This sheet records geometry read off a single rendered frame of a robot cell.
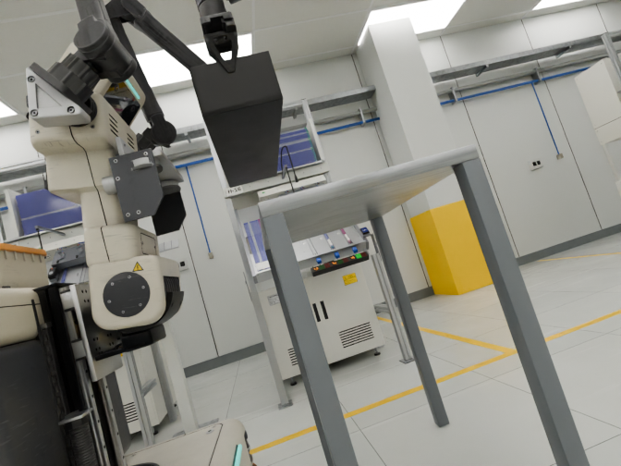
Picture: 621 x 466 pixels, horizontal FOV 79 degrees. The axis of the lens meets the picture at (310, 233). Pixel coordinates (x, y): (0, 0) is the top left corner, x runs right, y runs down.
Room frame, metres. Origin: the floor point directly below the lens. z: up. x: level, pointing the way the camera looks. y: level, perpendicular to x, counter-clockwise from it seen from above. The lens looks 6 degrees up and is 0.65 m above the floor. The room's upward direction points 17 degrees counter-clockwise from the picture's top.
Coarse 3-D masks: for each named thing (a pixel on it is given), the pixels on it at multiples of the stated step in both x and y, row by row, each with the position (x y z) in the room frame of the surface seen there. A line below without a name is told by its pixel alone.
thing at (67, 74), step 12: (72, 60) 0.75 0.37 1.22; (36, 72) 0.71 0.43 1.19; (48, 72) 0.71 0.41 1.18; (60, 72) 0.73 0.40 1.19; (72, 72) 0.74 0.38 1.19; (84, 72) 0.76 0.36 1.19; (60, 84) 0.72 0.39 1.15; (72, 84) 0.75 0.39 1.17; (84, 84) 0.76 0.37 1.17; (72, 96) 0.75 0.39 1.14; (84, 96) 0.78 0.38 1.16; (84, 108) 0.80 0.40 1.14
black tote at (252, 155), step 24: (192, 72) 0.74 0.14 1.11; (216, 72) 0.75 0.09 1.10; (240, 72) 0.76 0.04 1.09; (264, 72) 0.76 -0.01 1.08; (216, 96) 0.75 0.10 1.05; (240, 96) 0.75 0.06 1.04; (264, 96) 0.76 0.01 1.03; (216, 120) 0.77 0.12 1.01; (240, 120) 0.81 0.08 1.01; (264, 120) 0.85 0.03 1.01; (216, 144) 0.90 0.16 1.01; (240, 144) 0.94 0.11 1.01; (264, 144) 0.99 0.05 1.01; (240, 168) 1.13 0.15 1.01; (264, 168) 1.21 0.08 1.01
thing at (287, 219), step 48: (336, 192) 0.71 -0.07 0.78; (384, 192) 0.83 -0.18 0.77; (480, 192) 0.75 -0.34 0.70; (288, 240) 0.69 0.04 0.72; (384, 240) 1.40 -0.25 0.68; (480, 240) 0.78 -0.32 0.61; (288, 288) 0.69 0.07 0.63; (528, 336) 0.74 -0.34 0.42; (432, 384) 1.40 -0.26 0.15; (336, 432) 0.69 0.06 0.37; (576, 432) 0.75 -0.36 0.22
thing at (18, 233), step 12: (0, 168) 2.38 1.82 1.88; (12, 168) 2.39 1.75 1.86; (24, 168) 2.43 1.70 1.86; (12, 192) 2.35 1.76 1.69; (12, 204) 2.32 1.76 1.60; (12, 216) 2.31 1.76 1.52; (60, 228) 2.38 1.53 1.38; (12, 240) 2.33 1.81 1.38; (144, 384) 2.18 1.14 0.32; (156, 384) 2.28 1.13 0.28; (144, 396) 2.05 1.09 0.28
